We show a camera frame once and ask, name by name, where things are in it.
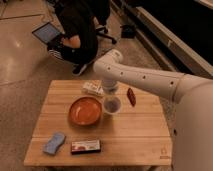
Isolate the person in black clothes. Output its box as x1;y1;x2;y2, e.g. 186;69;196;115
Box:
47;0;111;76

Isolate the blue sponge cloth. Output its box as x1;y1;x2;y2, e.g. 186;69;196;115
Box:
43;132;66;155

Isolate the white snack packet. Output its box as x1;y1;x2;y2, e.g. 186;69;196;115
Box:
82;82;104;97

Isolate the orange ceramic bowl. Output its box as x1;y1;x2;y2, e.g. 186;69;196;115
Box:
68;97;102;126

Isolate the long dark bench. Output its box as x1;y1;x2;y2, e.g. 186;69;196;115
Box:
111;0;213;78

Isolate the small black box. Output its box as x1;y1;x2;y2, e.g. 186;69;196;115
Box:
121;25;136;38

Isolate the grey ceramic cup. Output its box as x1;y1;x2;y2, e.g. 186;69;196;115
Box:
102;96;121;115

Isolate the wooden table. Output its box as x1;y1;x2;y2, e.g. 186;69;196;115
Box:
24;80;172;166

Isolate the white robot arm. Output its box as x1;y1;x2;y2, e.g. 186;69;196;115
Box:
93;49;213;171

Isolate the black office chair base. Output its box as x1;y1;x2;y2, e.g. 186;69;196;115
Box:
96;26;117;44

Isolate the red black snack box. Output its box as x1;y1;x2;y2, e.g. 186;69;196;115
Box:
71;140;101;154

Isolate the laptop computer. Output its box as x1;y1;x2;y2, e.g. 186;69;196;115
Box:
32;22;62;44

